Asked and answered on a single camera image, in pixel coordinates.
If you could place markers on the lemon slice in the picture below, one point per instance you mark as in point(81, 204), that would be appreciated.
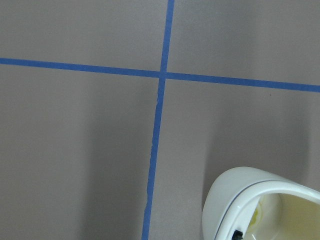
point(258, 212)

